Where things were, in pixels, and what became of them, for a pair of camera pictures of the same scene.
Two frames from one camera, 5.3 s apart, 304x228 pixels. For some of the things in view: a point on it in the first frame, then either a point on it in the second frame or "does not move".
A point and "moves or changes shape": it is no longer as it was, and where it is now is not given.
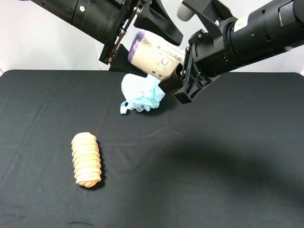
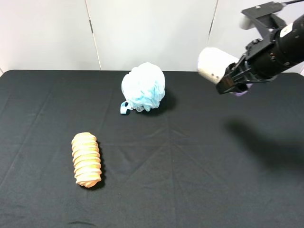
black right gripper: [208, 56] → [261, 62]
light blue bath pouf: [142, 92] does not move
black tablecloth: [232, 157] does not move
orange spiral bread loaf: [86, 159] does not move
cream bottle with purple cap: [154, 55] moves or changes shape
